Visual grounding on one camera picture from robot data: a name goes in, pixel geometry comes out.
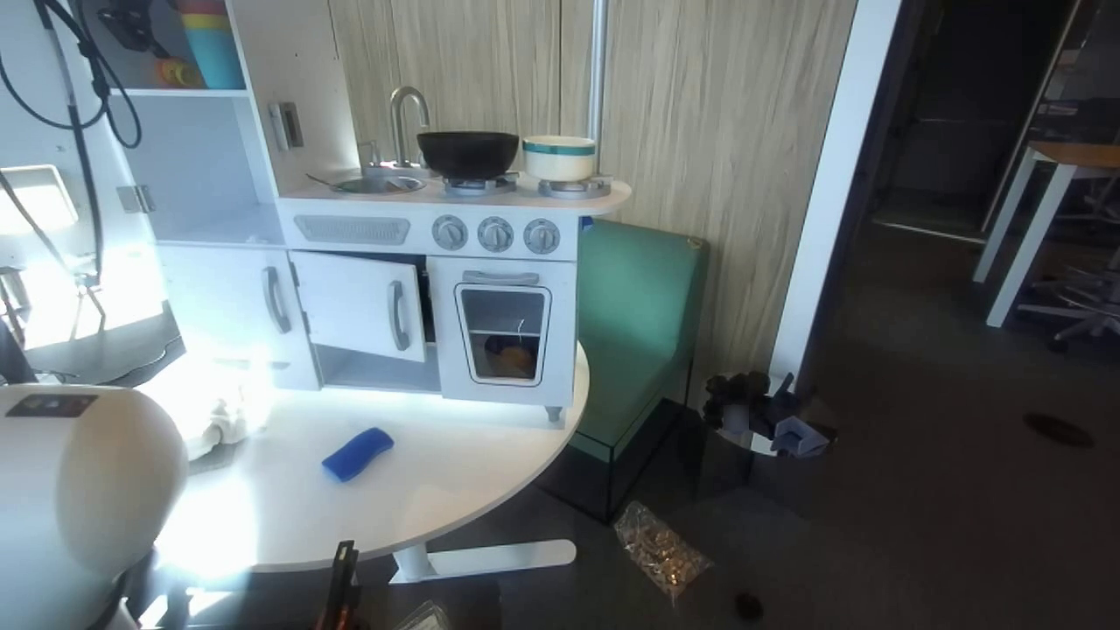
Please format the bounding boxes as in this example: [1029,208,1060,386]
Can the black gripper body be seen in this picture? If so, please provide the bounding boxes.
[79,0,177,61]

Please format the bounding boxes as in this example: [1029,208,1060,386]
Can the red small object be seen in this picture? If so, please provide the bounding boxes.
[143,49,204,91]

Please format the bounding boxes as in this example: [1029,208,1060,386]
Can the teal plastic cup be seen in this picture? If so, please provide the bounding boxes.
[204,25,252,93]

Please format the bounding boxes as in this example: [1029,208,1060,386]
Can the tall white cabinet door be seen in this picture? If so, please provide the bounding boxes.
[0,0,164,356]

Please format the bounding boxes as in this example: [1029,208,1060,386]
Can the silver door hinge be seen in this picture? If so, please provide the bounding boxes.
[113,180,156,218]

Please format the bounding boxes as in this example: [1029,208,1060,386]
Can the white lower fridge door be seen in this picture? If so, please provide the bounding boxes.
[155,244,323,398]

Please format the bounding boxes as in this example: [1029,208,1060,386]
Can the small white cabinet door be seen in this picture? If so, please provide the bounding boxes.
[292,250,433,369]

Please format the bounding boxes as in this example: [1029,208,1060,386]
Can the white toy oven door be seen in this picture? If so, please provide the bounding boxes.
[439,259,581,407]

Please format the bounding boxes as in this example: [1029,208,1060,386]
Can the white toy play kitchen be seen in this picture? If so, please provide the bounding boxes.
[49,0,642,426]

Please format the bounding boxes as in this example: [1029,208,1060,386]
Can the silver toy faucet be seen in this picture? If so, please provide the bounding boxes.
[383,79,433,173]

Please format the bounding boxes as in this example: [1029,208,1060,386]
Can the silver toy sink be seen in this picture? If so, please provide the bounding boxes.
[309,167,433,198]

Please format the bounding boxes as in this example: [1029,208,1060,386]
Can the black bowl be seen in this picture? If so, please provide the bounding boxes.
[412,127,525,187]

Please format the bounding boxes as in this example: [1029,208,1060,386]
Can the grey stove knob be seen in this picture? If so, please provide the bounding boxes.
[432,215,472,257]
[475,215,519,257]
[521,218,565,259]

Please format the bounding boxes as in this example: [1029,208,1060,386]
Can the crumpled white wrapper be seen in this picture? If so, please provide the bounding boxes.
[187,382,254,462]

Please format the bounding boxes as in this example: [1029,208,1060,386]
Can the blue sponge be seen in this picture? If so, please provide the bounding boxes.
[317,425,400,488]

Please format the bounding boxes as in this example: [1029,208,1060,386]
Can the round white table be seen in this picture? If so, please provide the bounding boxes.
[136,343,596,587]

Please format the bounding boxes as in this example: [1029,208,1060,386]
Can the green upholstered bench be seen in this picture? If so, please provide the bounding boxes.
[568,218,715,464]

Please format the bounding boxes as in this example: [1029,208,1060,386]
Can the red and black tool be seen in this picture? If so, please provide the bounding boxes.
[323,537,363,630]

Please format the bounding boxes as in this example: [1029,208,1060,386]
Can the black framed glass case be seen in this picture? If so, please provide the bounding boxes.
[538,396,708,524]

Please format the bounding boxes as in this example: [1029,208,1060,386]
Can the white pillar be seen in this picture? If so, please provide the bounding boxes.
[766,0,906,390]

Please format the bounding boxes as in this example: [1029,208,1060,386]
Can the clear plastic bag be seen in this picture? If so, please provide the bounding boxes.
[609,496,716,601]

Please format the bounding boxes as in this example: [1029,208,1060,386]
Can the black bin with clutter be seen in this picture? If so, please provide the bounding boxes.
[700,369,841,488]

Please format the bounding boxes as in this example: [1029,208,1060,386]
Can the wooden desk with white legs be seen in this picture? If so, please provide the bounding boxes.
[973,134,1120,334]

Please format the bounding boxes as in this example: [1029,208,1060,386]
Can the grey office chair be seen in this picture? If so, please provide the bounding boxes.
[1015,259,1120,349]

